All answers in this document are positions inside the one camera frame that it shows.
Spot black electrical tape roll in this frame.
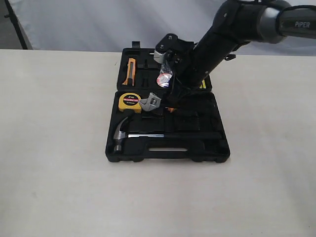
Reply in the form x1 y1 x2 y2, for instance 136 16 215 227
156 61 173 88

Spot claw hammer black grip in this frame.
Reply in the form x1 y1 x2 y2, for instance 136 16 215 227
113 117 222 152

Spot orange handled pliers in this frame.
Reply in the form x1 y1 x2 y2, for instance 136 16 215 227
166 107 177 113

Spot black plastic tool case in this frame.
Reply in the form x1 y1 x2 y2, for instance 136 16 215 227
105 41 230 163

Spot orange utility knife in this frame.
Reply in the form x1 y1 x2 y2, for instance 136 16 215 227
122 58 136 86

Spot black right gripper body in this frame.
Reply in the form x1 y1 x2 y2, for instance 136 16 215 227
167 40 205 104

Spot black backdrop stand pole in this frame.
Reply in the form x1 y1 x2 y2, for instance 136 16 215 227
3 0 29 50

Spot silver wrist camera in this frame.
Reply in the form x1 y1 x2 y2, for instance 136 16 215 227
154 33 182 64

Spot yellow tape measure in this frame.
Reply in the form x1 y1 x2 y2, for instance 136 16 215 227
118 92 142 114

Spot yellow screwdriver right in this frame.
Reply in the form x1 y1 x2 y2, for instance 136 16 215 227
199 80 206 89

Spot adjustable wrench black handle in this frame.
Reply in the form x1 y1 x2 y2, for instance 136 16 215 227
139 92 167 117

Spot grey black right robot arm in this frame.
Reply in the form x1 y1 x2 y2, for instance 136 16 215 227
155 0 316 103

